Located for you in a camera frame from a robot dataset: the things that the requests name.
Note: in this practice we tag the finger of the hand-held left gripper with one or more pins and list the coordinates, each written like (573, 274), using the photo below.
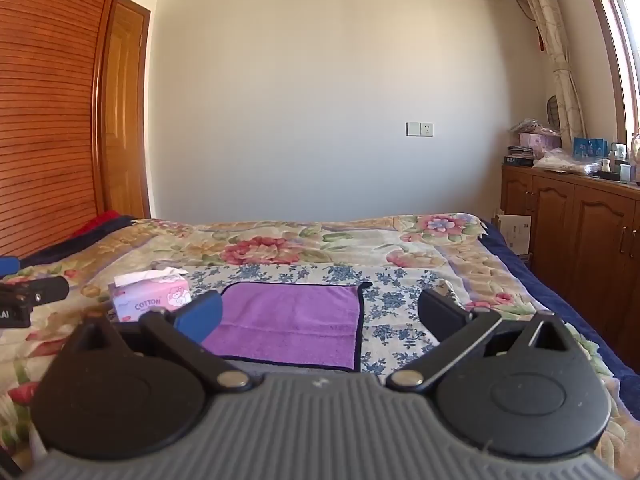
(42, 290)
(7, 265)

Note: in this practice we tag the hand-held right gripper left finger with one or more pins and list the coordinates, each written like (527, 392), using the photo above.
(202, 316)

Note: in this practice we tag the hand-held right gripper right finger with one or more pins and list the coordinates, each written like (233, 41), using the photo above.
(440, 316)

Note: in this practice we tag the purple towel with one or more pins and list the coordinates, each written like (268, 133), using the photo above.
(290, 316)

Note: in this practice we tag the blue floral white cloth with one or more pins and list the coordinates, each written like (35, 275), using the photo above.
(395, 300)

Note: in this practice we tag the pink tissue pack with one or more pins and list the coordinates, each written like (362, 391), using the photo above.
(150, 299)

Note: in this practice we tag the red cloth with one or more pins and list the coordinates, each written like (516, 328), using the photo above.
(100, 222)

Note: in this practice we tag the floral bedspread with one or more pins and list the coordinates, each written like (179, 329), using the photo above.
(280, 247)

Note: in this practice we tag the white cardboard box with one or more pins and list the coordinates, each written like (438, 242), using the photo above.
(515, 232)

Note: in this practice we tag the navy blue bed sheet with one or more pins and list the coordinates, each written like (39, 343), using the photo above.
(565, 310)

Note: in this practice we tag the wooden cabinet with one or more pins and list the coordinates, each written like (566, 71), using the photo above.
(575, 230)

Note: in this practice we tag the wooden louvred wardrobe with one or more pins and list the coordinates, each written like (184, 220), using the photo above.
(50, 110)

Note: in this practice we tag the stack of dark books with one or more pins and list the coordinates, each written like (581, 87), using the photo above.
(519, 161)

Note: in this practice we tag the wooden door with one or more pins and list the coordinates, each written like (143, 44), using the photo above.
(125, 110)

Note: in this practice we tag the white plastic bag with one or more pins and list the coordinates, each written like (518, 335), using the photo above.
(562, 161)

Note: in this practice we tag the pink box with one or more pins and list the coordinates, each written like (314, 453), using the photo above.
(537, 142)

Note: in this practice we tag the small white bottle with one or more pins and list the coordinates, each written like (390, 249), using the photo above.
(605, 166)

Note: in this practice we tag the blue box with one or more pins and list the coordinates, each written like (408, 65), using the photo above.
(590, 147)

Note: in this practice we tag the mesh swatter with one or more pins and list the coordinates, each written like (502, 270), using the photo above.
(555, 112)

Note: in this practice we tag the patterned beige curtain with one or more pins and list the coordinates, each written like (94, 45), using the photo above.
(555, 50)

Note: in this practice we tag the wooden framed window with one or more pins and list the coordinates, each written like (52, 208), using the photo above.
(617, 35)

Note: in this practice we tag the white wall socket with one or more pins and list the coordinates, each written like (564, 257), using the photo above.
(420, 129)

